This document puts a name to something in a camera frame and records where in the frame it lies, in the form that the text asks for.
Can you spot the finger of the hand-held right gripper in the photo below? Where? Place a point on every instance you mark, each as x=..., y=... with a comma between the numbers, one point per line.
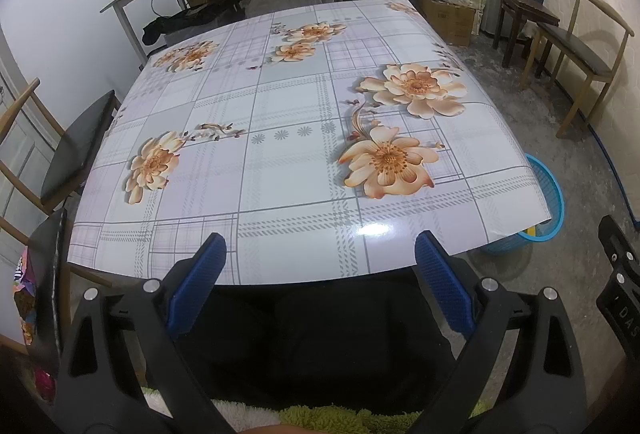
x=620, y=254

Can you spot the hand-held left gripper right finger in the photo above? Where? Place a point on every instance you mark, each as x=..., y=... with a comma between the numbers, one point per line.
x=442, y=286

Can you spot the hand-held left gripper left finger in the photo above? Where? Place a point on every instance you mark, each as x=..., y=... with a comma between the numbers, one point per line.
x=197, y=284

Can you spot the blue plastic basket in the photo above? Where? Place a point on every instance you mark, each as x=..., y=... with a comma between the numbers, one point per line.
x=550, y=214

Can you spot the yellow packet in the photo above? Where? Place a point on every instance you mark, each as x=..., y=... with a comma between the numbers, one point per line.
x=536, y=231

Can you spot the black bag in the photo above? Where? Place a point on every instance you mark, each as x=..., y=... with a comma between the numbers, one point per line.
x=47, y=274

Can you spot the colourful printed packet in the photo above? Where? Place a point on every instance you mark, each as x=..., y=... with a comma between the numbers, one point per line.
x=25, y=294

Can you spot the green white fuzzy garment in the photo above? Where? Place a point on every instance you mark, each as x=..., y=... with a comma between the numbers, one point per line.
x=325, y=416

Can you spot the wooden chair dark seat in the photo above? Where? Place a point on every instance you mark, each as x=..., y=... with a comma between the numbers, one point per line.
x=75, y=153
x=575, y=48

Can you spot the dark wooden stool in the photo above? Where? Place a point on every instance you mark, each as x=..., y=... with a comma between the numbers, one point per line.
x=530, y=8

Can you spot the dark cloth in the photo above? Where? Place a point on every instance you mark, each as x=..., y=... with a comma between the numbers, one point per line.
x=170, y=23

